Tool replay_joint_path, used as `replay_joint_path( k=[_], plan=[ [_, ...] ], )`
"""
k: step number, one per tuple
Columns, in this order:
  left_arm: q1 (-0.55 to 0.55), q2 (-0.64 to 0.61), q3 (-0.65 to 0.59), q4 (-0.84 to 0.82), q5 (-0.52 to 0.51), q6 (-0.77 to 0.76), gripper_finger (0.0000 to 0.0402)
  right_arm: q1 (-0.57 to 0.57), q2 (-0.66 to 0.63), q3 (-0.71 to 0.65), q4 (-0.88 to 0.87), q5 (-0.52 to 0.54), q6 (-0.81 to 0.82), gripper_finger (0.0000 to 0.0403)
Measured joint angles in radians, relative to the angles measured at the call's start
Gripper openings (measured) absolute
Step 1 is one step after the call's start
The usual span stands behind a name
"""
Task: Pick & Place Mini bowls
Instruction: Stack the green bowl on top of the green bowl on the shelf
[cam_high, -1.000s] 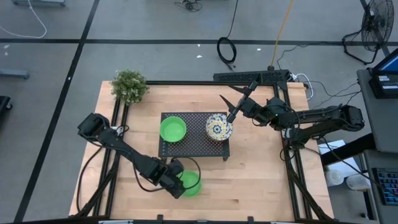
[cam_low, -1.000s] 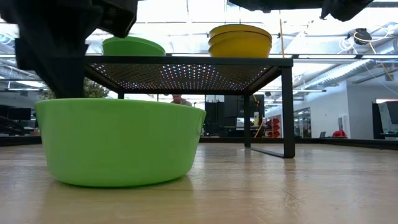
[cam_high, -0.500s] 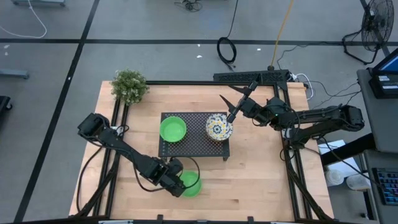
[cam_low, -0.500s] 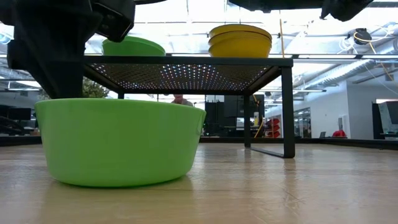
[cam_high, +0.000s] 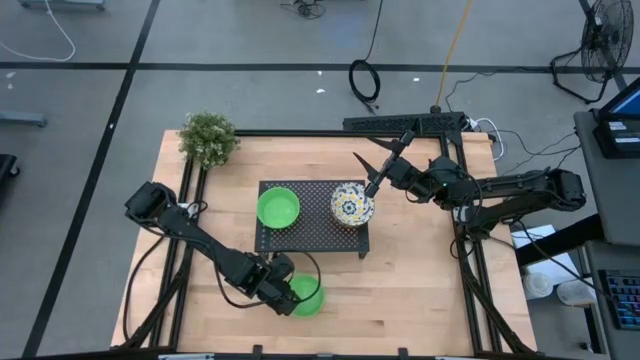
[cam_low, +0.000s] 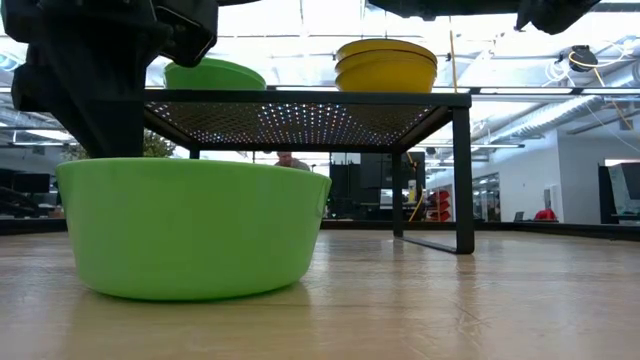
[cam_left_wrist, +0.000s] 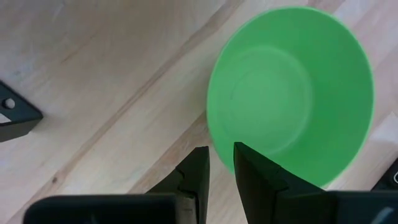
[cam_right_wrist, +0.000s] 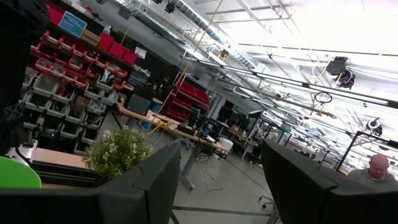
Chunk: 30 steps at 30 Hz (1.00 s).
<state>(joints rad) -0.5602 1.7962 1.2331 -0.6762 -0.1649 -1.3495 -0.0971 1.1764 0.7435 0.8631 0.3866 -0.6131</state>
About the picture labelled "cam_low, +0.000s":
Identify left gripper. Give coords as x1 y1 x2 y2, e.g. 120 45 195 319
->
0 0 220 160

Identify yellow floral patterned bowl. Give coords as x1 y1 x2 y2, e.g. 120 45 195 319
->
335 38 438 56
335 59 439 94
334 48 439 69

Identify green plastic mini bowl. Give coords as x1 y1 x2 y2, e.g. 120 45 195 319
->
55 157 332 302
163 57 268 91

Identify green leafy plant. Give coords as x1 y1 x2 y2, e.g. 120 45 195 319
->
62 128 177 160

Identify black perforated metal rack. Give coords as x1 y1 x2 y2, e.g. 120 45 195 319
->
142 89 475 255

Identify black office cabinet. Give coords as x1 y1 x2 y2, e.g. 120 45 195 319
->
328 151 427 221

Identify person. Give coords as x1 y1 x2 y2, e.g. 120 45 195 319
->
273 151 312 172

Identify red storage bins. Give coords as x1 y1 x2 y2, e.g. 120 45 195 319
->
427 188 453 223

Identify black ceiling cable reel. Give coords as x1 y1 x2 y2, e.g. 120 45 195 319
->
568 44 599 74

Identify silver ventilation duct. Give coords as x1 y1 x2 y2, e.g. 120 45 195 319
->
469 94 640 146

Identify black aluminium table frame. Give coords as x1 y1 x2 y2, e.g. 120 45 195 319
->
0 217 640 242

